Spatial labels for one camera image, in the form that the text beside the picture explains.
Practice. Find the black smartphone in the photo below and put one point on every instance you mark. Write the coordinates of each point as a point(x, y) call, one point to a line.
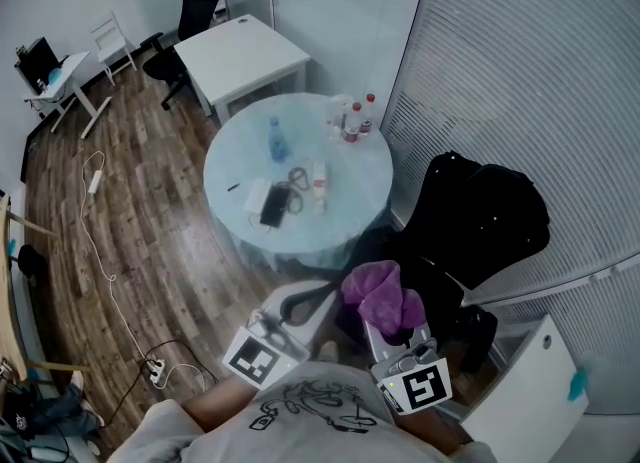
point(275, 206)

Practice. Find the clear empty bottle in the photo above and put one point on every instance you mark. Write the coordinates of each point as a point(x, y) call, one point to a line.
point(336, 118)

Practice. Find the wooden table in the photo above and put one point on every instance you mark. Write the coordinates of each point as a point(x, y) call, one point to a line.
point(7, 311)

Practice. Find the blue item on desk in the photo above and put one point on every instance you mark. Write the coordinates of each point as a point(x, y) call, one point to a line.
point(56, 77)

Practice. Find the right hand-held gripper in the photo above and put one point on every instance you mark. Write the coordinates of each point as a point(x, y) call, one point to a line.
point(417, 385)

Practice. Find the blue plastic water bottle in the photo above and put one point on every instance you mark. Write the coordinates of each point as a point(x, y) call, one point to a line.
point(278, 141)

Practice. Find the white power strip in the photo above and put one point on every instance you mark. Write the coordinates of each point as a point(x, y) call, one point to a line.
point(156, 372)

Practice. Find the red capped water bottle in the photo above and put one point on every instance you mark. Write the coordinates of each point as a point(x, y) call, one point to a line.
point(367, 113)
point(351, 123)

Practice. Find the round table with blue cloth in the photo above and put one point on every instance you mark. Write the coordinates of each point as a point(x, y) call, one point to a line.
point(250, 151)

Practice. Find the person's shoe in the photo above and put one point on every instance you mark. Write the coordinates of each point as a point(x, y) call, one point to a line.
point(329, 352)

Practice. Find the black pen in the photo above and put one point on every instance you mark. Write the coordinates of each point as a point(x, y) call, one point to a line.
point(233, 187)

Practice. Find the person's left forearm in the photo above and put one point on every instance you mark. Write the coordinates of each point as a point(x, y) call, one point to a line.
point(220, 407)

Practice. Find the white long power adapter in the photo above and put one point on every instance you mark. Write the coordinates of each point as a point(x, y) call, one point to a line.
point(95, 182)

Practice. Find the white drawer cabinet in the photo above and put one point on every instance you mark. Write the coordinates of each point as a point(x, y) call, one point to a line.
point(530, 381)

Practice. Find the small white standing desk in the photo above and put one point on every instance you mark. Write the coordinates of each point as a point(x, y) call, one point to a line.
point(70, 68)

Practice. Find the white flat box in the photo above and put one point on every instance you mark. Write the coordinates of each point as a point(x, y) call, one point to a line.
point(257, 195)

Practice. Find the person's grey printed t-shirt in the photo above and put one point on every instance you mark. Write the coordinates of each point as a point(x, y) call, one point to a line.
point(310, 421)

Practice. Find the black office chair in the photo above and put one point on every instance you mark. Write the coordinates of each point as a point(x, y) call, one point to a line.
point(475, 221)

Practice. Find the black computer monitor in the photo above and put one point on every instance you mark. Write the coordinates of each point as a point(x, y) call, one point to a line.
point(37, 61)

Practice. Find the person's right forearm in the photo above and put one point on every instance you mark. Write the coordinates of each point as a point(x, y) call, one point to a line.
point(430, 426)

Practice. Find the white bottle with red label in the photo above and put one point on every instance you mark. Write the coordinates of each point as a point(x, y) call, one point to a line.
point(319, 186)

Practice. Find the white wooden chair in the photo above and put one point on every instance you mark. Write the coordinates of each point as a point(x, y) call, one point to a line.
point(111, 43)

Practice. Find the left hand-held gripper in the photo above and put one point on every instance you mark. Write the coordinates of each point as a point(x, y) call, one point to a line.
point(252, 358)

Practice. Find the purple cloth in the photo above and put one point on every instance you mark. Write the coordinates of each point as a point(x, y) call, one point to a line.
point(380, 296)

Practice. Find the blue rag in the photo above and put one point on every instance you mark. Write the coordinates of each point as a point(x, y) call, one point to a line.
point(579, 383)

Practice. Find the white window blinds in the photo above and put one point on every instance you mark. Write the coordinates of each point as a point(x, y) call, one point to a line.
point(525, 76)

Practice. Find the white square desk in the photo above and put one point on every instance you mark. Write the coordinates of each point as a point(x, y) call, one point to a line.
point(240, 58)

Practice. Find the black swivel chair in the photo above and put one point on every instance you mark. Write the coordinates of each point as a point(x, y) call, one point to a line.
point(192, 6)

